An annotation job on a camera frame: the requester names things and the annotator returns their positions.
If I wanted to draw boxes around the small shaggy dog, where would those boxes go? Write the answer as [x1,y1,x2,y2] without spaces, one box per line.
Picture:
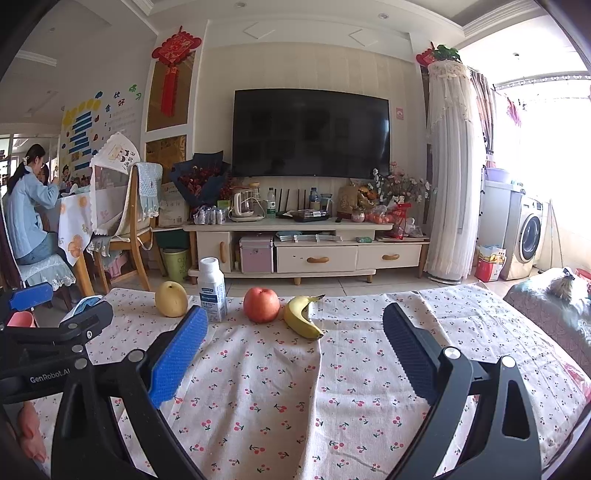
[546,269,587,301]

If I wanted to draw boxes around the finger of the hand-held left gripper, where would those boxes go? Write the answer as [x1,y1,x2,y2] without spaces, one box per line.
[0,282,55,326]
[0,300,115,366]

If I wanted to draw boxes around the white plastic drink bottle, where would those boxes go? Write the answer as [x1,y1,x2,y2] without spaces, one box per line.
[198,257,228,323]

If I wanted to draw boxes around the red chinese knot ornament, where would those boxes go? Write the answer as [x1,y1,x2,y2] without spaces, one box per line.
[152,27,203,118]

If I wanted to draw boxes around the red apple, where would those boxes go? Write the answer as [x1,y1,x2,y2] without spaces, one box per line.
[243,287,281,324]

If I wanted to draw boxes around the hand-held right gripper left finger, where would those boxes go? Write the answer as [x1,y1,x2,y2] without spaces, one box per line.
[50,305,209,480]

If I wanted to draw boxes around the yellow pear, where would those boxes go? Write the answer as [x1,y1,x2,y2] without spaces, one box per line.
[154,281,189,318]

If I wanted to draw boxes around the glass kettle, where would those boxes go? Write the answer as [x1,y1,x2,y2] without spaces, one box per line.
[229,187,266,222]

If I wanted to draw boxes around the chair with lace cover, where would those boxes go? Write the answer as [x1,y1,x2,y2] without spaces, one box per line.
[0,217,77,296]

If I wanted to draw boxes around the yellow banana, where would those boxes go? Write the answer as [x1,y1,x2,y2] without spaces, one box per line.
[283,294,326,341]

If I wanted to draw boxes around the yellow gift bag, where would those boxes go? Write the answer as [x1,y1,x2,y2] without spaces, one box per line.
[338,185,361,217]

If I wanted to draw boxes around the patterned window curtain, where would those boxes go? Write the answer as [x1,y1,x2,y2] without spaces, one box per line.
[471,69,497,167]

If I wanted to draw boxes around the wooden chair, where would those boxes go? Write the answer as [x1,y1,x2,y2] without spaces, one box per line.
[92,164,160,296]

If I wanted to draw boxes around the person's left hand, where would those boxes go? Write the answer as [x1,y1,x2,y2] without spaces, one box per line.
[17,401,47,462]

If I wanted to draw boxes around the pale green lace cloth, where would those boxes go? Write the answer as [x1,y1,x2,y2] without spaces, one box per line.
[134,161,163,220]

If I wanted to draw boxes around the orange print tablecloth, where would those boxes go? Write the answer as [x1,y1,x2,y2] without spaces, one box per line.
[58,191,95,266]

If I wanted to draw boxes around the lace-covered standing air conditioner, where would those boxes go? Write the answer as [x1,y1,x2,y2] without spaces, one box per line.
[425,62,476,284]

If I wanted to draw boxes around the row of small silver bottles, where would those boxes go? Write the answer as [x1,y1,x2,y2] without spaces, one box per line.
[193,206,229,225]

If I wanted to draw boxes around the black television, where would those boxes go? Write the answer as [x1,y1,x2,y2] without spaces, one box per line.
[231,89,392,179]

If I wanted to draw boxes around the red bag of oranges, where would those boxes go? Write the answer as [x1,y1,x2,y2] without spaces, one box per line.
[365,203,411,241]

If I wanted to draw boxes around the pink storage box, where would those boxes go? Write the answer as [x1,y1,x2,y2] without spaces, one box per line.
[239,234,274,274]

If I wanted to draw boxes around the white blue milk carton box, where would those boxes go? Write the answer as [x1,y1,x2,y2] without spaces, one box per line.
[62,295,108,319]

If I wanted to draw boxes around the white cartoon print cover cloth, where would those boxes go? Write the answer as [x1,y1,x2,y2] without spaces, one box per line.
[89,131,139,232]

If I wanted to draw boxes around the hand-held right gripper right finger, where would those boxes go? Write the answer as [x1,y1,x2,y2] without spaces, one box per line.
[382,302,542,480]

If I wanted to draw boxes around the colourful wall poster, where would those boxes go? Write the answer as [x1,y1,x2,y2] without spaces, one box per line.
[60,83,144,174]

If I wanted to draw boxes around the black router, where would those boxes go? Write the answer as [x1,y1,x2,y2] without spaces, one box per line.
[276,187,308,213]

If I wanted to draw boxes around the black tray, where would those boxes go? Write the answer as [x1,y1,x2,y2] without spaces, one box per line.
[277,209,332,223]

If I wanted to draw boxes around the dark wrapped red bouquet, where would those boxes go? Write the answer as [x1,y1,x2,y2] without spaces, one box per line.
[168,151,232,208]

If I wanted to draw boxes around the pink white artificial flowers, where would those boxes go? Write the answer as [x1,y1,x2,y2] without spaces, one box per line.
[372,161,437,206]

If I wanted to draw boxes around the cream tv cabinet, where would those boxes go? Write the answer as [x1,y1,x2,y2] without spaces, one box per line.
[183,219,431,287]

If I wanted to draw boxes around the green potted plant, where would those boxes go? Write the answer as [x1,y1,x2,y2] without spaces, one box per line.
[431,44,462,64]

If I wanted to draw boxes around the red floor bag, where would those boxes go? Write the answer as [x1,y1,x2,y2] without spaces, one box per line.
[475,247,506,282]

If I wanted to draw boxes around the cherry print tablecloth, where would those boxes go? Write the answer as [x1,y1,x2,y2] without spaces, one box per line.
[28,282,591,480]

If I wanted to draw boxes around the green waste bin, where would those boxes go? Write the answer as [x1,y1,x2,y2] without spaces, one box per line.
[160,248,190,283]

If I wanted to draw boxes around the front-load washing machine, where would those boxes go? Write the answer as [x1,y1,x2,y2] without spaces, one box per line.
[501,191,546,281]

